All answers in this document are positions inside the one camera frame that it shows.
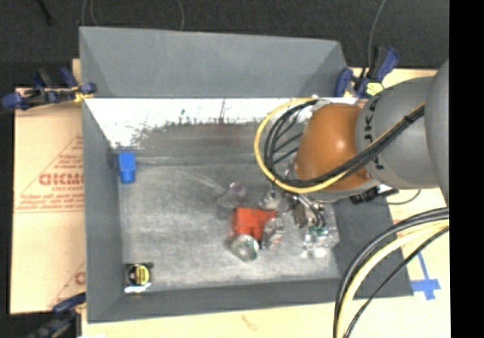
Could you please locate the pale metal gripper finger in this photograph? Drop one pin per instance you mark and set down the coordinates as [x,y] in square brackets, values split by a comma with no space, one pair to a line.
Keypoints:
[273,232]
[270,199]

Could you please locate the orange-red block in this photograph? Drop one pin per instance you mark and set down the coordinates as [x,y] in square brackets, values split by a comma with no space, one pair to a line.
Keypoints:
[247,222]

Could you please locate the clear glass jar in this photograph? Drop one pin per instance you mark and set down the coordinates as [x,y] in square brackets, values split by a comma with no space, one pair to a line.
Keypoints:
[246,247]

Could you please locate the clear glass piece purple tint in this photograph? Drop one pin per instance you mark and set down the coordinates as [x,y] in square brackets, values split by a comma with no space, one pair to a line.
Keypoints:
[231,196]

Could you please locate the grey metal bin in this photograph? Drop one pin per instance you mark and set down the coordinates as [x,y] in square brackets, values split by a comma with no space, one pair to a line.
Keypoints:
[181,215]

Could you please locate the black and yellow tape measure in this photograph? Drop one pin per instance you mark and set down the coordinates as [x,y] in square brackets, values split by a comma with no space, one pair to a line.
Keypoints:
[138,275]

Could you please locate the blue plastic block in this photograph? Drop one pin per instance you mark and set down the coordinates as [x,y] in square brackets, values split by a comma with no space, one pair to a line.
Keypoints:
[127,167]

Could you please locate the brown cardboard board red print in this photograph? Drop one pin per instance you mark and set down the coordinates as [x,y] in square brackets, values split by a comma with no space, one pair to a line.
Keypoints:
[45,162]

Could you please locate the black cylinder on white bracket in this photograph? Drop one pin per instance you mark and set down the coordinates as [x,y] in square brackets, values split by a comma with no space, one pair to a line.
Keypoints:
[365,197]

